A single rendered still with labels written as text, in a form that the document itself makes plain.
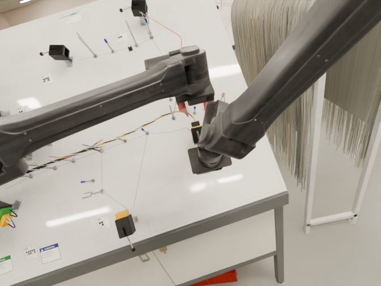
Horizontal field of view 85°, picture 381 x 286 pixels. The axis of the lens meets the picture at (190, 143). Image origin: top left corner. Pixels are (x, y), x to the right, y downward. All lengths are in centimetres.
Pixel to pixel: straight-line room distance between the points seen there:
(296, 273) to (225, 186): 99
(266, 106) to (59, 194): 84
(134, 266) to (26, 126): 83
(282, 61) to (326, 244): 162
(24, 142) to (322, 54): 39
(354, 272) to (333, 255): 12
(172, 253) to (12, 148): 81
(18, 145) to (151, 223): 59
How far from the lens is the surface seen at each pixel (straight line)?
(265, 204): 88
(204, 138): 36
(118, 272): 111
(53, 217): 99
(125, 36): 104
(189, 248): 103
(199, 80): 42
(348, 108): 157
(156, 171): 83
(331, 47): 27
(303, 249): 177
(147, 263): 107
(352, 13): 26
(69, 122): 36
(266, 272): 168
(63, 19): 119
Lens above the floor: 154
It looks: 33 degrees down
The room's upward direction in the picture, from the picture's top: 17 degrees counter-clockwise
